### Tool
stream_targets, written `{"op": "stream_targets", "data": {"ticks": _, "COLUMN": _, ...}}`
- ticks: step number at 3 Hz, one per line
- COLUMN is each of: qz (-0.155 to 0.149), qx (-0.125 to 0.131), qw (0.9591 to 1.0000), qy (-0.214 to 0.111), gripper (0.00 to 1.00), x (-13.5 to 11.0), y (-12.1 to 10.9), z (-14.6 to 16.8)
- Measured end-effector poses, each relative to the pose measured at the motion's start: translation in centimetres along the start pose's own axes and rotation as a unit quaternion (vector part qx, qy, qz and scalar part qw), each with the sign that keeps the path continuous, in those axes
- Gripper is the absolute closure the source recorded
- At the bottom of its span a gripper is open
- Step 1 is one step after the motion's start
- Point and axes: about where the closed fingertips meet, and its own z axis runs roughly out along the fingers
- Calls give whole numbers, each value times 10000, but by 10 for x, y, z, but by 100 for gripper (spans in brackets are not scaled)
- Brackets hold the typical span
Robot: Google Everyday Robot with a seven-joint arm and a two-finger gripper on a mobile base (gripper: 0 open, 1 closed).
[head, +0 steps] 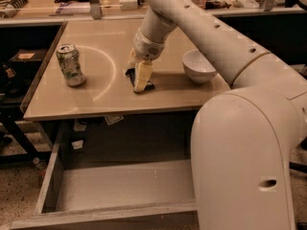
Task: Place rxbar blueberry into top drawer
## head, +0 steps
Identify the open grey wooden drawer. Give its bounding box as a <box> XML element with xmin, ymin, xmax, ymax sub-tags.
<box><xmin>12</xmin><ymin>115</ymin><xmax>198</xmax><ymax>230</ymax></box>

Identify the white ceramic bowl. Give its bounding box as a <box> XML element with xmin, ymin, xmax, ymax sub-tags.
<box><xmin>181</xmin><ymin>50</ymin><xmax>217</xmax><ymax>84</ymax></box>

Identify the green white soda can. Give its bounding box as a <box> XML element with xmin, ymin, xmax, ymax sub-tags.
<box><xmin>56</xmin><ymin>44</ymin><xmax>86</xmax><ymax>87</ymax></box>

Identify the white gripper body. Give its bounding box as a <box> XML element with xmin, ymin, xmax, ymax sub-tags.
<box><xmin>132</xmin><ymin>29</ymin><xmax>165</xmax><ymax>60</ymax></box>

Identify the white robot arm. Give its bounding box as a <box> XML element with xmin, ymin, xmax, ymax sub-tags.
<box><xmin>130</xmin><ymin>0</ymin><xmax>307</xmax><ymax>230</ymax></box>

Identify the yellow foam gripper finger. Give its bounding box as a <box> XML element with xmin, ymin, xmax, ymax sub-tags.
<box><xmin>133</xmin><ymin>60</ymin><xmax>154</xmax><ymax>93</ymax></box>
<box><xmin>128</xmin><ymin>49</ymin><xmax>139</xmax><ymax>69</ymax></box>

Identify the blue rxbar wrapper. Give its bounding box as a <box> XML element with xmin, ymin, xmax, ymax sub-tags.
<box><xmin>126</xmin><ymin>68</ymin><xmax>154</xmax><ymax>93</ymax></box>

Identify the dark box with label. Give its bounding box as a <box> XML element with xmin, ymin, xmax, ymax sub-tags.
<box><xmin>9</xmin><ymin>48</ymin><xmax>47</xmax><ymax>65</ymax></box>

